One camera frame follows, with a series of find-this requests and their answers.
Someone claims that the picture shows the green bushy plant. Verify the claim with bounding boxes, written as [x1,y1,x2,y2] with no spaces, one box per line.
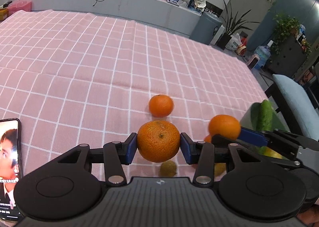
[270,14,311,56]

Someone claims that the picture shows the grey trash bin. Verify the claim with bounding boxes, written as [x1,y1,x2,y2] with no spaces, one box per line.
[189,12,222,45]

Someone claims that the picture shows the green colander bowl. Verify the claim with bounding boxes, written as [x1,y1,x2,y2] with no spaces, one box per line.
[240,99,290,132]

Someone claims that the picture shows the small orange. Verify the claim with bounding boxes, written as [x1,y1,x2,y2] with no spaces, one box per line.
[149,94,174,118]
[204,135,212,143]

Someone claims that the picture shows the pink checked tablecloth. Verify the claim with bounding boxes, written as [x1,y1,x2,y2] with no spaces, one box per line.
[1,10,266,174]

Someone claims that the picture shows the yellow green pear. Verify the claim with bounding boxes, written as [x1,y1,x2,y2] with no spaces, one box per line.
[214,146,286,177]

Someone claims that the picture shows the large orange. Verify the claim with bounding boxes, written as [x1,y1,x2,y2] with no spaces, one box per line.
[137,120,180,163]

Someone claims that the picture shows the yellow box on floor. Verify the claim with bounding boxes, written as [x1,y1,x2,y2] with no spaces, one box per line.
[0,8,9,22]

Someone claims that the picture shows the white plastic bag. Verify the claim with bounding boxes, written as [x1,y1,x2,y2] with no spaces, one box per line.
[225,33,242,51]

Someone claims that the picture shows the green cucumber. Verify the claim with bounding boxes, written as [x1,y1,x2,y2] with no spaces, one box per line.
[256,99,273,132]

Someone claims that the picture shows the potted long leaf plant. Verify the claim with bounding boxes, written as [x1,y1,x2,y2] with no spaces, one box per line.
[217,0,259,50]

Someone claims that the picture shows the pink storage basket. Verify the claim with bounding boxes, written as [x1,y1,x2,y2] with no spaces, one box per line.
[7,0,32,16]

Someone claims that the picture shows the black chair frame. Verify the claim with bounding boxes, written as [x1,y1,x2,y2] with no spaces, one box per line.
[265,83,318,112]

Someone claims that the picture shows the water bottle jug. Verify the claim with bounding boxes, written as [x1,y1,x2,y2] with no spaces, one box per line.
[254,40,273,70]

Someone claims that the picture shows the white tv cabinet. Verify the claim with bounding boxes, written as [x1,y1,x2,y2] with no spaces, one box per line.
[1,0,200,37]

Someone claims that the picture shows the dark grey drawer cabinet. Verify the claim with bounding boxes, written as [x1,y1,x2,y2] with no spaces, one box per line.
[265,36,307,78]

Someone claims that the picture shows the smartphone with video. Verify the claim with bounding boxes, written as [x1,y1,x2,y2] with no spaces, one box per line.
[0,118,23,222]

